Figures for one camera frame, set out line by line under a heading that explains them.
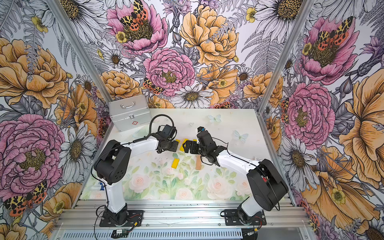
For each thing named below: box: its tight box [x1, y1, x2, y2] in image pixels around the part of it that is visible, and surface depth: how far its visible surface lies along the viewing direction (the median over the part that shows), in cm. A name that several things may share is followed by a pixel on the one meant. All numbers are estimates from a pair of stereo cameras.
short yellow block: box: [171, 158, 180, 169], surface depth 96 cm
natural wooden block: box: [195, 154, 202, 170], surface depth 94 cm
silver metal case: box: [108, 94, 152, 132], surface depth 107 cm
